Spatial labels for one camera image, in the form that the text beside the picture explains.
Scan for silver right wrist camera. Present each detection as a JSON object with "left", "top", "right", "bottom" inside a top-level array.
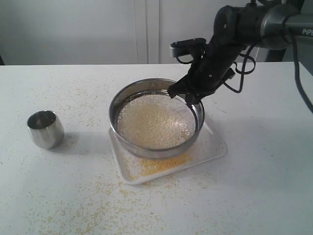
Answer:
[{"left": 170, "top": 38, "right": 206, "bottom": 58}]

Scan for white coarse grains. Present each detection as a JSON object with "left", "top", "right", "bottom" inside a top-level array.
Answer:
[{"left": 117, "top": 94, "right": 196, "bottom": 149}]

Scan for stainless steel cup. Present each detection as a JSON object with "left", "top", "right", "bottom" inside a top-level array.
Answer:
[{"left": 27, "top": 110, "right": 65, "bottom": 149}]

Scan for white cabinet doors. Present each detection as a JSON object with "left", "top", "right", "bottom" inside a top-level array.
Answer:
[{"left": 0, "top": 0, "right": 246, "bottom": 65}]

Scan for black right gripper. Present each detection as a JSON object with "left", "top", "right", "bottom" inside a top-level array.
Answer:
[{"left": 168, "top": 36, "right": 241, "bottom": 106}]

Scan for white rectangular plastic tray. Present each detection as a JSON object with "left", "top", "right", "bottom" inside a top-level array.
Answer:
[{"left": 109, "top": 119, "right": 227, "bottom": 185}]

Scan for round steel mesh sieve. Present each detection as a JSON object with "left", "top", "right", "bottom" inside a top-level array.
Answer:
[{"left": 109, "top": 78, "right": 204, "bottom": 159}]

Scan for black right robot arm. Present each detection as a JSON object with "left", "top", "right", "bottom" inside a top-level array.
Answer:
[{"left": 167, "top": 0, "right": 313, "bottom": 109}]

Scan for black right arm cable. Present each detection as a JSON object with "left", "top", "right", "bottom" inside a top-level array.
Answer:
[{"left": 176, "top": 0, "right": 313, "bottom": 111}]

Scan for yellow grain pile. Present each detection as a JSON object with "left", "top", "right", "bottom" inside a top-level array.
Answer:
[{"left": 124, "top": 153, "right": 193, "bottom": 179}]

